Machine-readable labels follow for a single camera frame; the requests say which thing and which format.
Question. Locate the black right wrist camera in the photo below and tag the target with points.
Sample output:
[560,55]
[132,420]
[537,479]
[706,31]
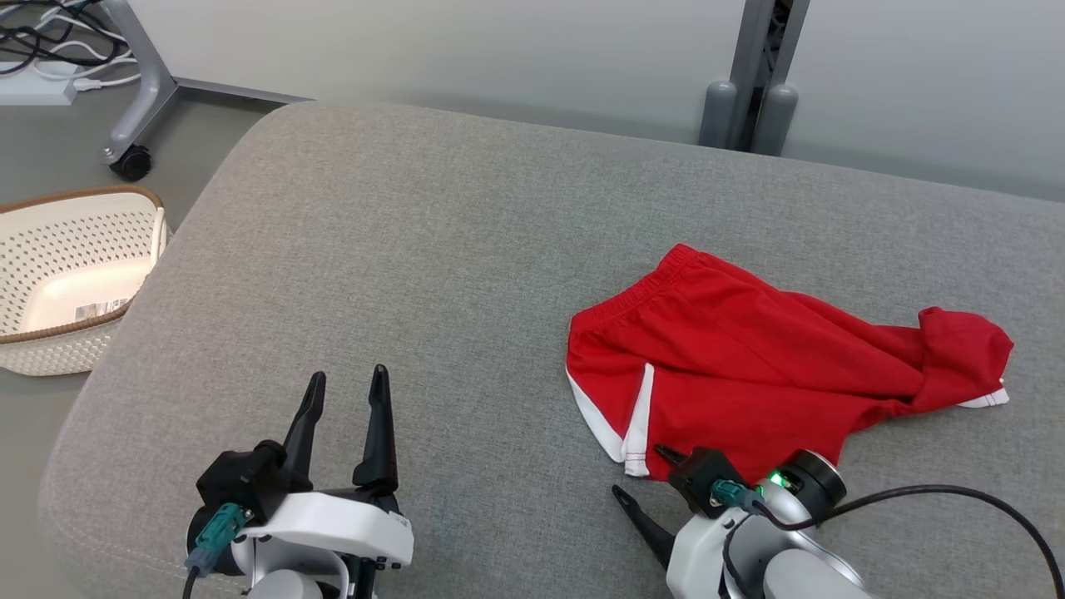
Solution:
[699,478]

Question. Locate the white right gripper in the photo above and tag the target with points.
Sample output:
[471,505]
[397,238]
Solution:
[699,557]

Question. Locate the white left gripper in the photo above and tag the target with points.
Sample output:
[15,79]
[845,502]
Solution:
[333,520]

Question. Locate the grey fabric sofa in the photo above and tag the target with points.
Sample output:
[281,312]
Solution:
[416,291]

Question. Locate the red Bulls 23 shorts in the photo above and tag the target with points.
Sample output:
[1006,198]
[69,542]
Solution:
[732,366]

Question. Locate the cream perforated laundry basket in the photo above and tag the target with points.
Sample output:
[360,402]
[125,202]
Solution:
[66,249]

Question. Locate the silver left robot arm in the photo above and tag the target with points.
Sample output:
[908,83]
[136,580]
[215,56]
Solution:
[287,586]

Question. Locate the grey partition post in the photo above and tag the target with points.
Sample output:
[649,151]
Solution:
[720,116]

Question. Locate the grey desk frame with caster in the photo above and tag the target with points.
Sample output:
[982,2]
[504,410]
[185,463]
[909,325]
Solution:
[150,91]

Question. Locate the white power strip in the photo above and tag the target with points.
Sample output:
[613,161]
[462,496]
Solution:
[33,87]

